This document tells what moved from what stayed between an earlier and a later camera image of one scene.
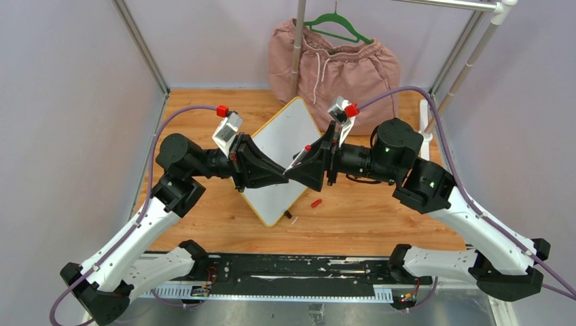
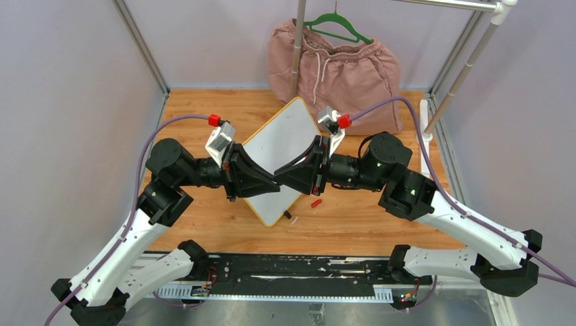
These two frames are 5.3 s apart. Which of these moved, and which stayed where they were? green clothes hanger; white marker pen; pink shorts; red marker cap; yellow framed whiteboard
Moved: white marker pen
Stayed: green clothes hanger; pink shorts; yellow framed whiteboard; red marker cap
